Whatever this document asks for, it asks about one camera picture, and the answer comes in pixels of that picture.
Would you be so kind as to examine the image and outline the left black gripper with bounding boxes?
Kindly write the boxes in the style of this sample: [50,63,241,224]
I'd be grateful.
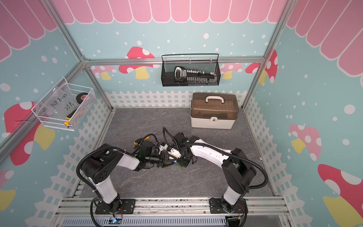
[145,151,176,168]

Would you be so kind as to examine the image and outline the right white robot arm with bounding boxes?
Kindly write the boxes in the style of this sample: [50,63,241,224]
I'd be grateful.
[178,139,259,206]

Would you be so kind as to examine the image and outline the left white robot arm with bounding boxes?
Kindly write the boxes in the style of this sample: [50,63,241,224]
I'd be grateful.
[76,142,177,206]

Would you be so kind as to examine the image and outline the yellow black screwdriver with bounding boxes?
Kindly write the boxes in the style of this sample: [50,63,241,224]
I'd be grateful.
[134,137,149,146]

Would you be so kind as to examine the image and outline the white toolbox brown lid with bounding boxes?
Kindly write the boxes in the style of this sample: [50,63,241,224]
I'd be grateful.
[190,93,239,130]

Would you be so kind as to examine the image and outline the socket wrench set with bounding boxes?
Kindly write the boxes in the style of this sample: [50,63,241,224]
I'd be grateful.
[174,67,218,85]

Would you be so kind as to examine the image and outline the black tape roll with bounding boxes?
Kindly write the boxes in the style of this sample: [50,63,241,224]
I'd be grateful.
[76,92,88,104]

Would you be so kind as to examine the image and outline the yellow black utility knife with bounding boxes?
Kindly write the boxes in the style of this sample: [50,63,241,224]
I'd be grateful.
[63,110,77,126]

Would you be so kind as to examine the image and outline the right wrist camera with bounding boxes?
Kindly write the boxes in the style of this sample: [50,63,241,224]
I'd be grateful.
[174,132,188,148]

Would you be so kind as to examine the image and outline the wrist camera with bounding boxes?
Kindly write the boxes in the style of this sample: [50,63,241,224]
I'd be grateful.
[139,141,157,157]
[174,132,188,148]

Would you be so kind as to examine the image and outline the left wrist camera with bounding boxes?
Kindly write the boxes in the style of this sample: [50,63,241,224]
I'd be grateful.
[139,141,157,157]

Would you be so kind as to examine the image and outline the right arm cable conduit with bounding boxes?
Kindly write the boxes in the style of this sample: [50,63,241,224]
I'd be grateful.
[162,126,269,189]

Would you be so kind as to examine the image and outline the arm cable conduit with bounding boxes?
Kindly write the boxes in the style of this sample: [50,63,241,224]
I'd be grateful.
[162,126,269,189]
[76,133,159,194]

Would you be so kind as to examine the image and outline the black wire mesh basket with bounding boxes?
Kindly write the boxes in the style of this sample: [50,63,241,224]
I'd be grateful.
[161,54,221,87]

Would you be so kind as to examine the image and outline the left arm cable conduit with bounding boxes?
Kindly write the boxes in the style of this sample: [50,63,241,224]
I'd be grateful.
[76,133,159,194]

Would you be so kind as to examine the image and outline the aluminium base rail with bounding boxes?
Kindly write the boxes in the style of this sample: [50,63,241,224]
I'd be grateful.
[51,197,294,227]

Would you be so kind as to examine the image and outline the clear plastic wall bin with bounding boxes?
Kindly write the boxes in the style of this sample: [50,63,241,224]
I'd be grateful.
[31,78,95,131]

